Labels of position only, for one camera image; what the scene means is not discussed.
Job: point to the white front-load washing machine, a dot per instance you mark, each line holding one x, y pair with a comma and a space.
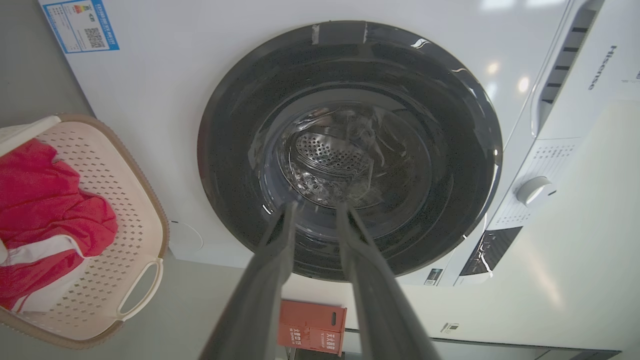
150, 125

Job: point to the small white label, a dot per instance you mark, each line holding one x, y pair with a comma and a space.
449, 328

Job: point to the white washing machine control knob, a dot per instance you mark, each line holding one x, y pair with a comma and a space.
532, 191

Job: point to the round white filter cover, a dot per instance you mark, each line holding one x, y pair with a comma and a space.
187, 237

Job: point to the red garment with white stripe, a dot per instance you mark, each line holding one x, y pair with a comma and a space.
40, 200

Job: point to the white detergent drawer with logo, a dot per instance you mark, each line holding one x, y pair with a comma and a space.
600, 75

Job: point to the round dark washing machine door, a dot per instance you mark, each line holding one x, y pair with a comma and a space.
235, 150

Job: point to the steel perforated washer drum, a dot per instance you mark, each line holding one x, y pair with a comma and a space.
330, 155

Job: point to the beige perforated laundry basket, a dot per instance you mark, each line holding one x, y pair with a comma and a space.
117, 200

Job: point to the blue energy label sticker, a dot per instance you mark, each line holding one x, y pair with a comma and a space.
80, 25

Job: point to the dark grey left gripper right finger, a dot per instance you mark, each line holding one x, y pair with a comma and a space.
385, 310

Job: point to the red box with white print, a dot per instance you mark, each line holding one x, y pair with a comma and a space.
310, 325

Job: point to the black washing machine display panel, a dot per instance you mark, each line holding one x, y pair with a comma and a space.
492, 250

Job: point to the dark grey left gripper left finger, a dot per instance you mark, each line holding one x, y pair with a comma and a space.
255, 300

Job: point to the dark sticker with QR code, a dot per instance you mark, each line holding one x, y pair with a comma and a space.
433, 277

